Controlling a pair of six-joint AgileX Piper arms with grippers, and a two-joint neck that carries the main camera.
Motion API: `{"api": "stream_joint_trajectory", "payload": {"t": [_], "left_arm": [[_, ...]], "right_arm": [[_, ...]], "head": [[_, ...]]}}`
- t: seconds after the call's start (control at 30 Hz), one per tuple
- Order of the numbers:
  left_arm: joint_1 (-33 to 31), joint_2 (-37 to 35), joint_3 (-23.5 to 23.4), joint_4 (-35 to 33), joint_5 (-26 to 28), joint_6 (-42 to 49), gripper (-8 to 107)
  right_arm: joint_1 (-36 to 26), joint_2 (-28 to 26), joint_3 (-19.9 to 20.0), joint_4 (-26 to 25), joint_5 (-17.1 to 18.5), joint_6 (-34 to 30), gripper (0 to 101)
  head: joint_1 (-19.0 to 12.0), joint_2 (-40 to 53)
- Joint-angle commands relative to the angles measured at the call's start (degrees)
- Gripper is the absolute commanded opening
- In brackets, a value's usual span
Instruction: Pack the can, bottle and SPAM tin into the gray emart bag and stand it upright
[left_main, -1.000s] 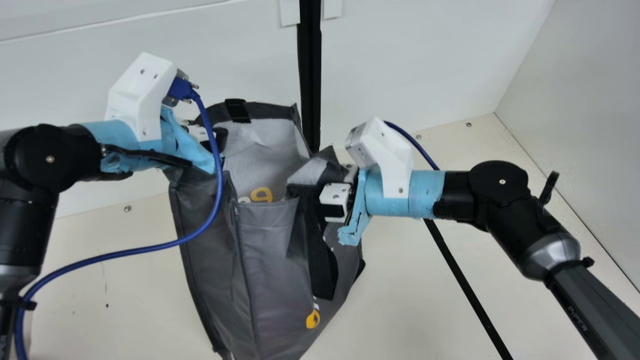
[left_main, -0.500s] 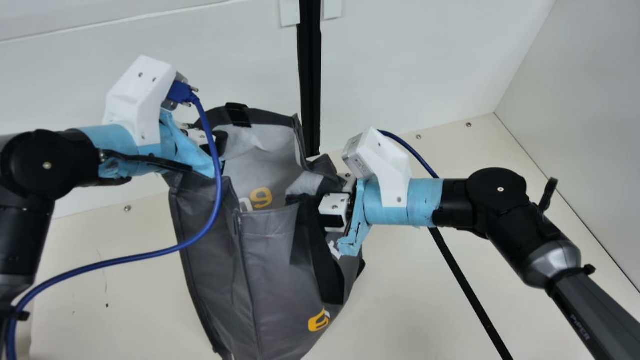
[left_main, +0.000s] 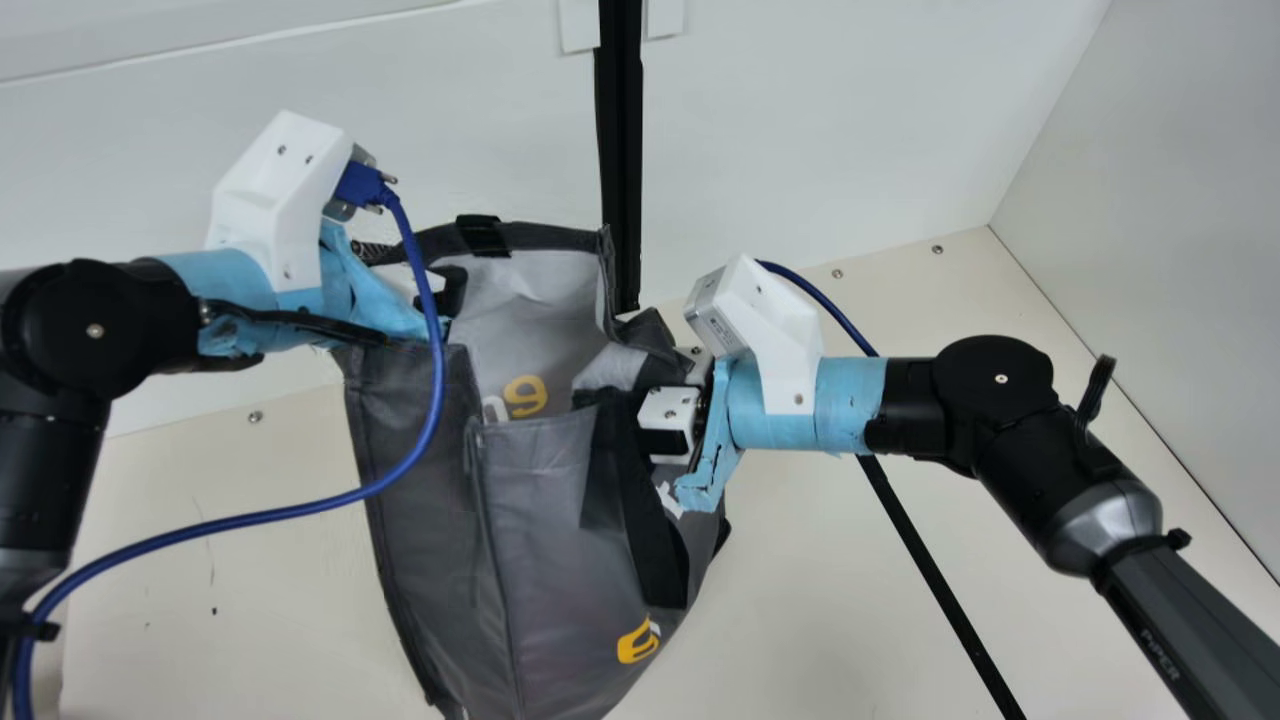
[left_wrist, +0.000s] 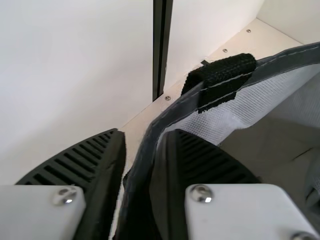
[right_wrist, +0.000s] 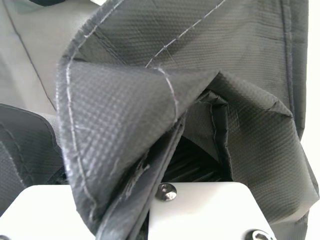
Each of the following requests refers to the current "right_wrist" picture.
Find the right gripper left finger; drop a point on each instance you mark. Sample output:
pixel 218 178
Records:
pixel 37 212

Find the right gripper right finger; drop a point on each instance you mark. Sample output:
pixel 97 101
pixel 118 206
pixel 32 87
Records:
pixel 207 212

